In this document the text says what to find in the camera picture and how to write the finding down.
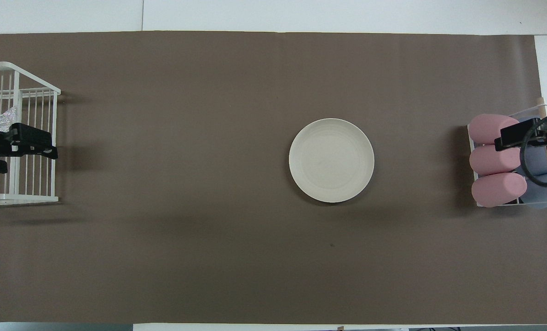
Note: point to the cream round plate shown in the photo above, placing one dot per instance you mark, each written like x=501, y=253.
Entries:
x=331, y=161

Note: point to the brown table mat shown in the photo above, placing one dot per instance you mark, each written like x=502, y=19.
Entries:
x=209, y=115

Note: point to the pink plastic cup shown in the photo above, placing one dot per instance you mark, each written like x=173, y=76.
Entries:
x=482, y=128
x=489, y=161
x=496, y=189

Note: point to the clear plastic wrap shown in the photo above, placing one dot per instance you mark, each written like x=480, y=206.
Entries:
x=2, y=120

